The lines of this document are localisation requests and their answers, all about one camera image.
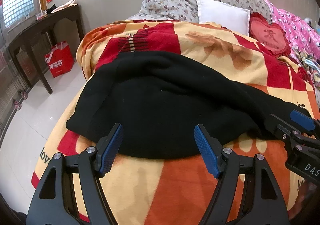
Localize red heart cushion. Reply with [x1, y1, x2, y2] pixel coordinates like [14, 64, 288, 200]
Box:
[249, 13, 291, 57]

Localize red shopping bag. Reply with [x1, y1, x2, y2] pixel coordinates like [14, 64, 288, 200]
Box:
[45, 41, 74, 78]

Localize dark wooden table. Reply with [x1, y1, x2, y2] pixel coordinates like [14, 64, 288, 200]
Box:
[8, 5, 85, 94]

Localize orange red checkered blanket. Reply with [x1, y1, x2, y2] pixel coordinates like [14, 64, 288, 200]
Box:
[31, 20, 319, 224]

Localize black pants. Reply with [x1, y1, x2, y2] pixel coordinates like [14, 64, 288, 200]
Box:
[66, 52, 298, 159]

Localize pink cloth on table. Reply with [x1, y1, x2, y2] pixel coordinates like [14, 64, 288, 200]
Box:
[52, 0, 78, 14]

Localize white pillow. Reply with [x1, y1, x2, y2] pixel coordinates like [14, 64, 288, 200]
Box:
[196, 0, 251, 36]

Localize pair of floor slippers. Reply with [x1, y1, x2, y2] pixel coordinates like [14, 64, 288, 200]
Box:
[12, 90, 28, 110]

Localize pink patterned quilt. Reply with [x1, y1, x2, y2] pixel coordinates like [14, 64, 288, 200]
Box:
[264, 0, 319, 61]

